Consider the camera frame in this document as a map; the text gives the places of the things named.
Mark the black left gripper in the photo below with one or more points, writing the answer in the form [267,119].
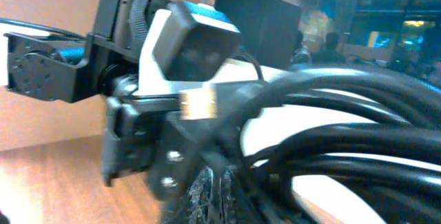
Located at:
[133,127]

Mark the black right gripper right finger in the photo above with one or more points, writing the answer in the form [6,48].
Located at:
[234,205]

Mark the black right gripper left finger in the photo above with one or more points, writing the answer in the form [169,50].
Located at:
[195,206]

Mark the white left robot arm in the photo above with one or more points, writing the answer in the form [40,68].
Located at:
[69,67]

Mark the dark monitor screen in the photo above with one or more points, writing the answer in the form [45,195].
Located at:
[268,28]

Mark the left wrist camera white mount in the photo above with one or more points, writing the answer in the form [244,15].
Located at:
[185,46]

